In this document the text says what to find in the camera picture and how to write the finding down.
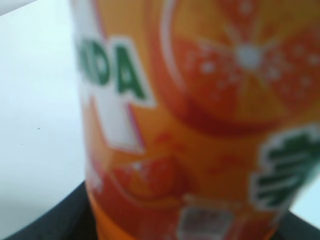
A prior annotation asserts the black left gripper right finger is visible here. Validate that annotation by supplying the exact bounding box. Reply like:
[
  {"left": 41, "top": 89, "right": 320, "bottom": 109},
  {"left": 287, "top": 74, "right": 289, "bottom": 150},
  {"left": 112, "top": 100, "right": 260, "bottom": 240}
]
[{"left": 271, "top": 212, "right": 320, "bottom": 240}]

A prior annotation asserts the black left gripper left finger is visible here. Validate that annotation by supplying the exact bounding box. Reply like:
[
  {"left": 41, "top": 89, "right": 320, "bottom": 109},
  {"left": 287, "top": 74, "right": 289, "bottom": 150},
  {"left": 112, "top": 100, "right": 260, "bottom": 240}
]
[{"left": 5, "top": 182, "right": 98, "bottom": 240}]

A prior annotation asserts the orange soda plastic bottle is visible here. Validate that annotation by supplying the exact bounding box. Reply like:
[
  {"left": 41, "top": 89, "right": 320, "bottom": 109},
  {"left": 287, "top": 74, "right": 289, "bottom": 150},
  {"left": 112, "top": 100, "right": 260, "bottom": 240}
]
[{"left": 70, "top": 0, "right": 320, "bottom": 240}]

